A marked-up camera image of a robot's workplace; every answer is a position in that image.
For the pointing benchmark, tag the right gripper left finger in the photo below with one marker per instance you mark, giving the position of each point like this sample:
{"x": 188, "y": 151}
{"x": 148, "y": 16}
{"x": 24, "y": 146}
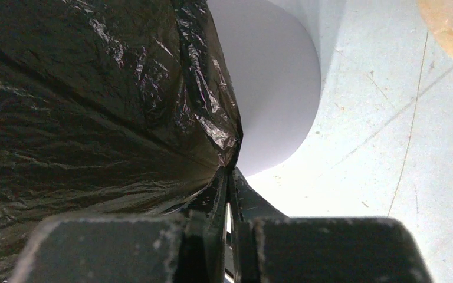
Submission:
{"x": 186, "y": 244}

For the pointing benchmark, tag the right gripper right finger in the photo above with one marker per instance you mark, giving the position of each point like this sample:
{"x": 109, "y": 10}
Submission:
{"x": 269, "y": 246}

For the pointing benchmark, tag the black plastic trash bag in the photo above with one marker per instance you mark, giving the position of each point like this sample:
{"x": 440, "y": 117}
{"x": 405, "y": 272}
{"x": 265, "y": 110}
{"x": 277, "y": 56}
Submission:
{"x": 108, "y": 107}

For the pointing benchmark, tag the grey plastic trash bin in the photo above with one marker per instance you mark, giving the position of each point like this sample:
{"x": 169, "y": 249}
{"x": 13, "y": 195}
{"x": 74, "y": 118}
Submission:
{"x": 275, "y": 74}

